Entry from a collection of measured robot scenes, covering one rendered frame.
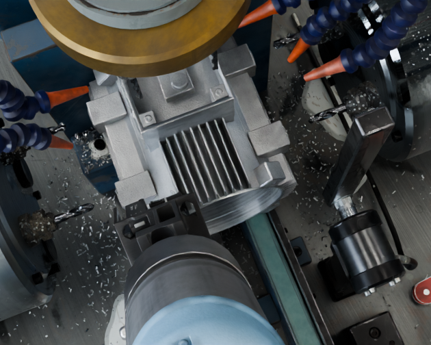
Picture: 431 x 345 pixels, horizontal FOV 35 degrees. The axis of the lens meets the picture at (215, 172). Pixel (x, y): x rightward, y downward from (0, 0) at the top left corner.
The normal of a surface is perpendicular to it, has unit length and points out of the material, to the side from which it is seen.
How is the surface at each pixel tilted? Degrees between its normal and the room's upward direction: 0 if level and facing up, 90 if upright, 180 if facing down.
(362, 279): 41
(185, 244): 61
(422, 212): 0
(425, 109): 54
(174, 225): 30
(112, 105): 0
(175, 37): 0
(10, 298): 69
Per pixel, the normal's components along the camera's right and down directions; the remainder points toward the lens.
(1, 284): 0.29, 0.61
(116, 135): -0.04, -0.28
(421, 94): 0.22, 0.40
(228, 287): 0.34, -0.93
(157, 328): -0.64, -0.71
